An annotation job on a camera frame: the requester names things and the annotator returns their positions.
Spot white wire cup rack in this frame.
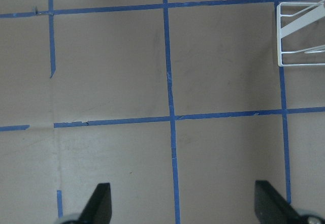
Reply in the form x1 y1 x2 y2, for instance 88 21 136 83
276 0 324 67

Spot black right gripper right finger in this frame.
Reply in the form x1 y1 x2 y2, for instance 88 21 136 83
254 180 309 224

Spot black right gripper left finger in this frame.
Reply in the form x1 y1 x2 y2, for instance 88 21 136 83
77 183 112 224

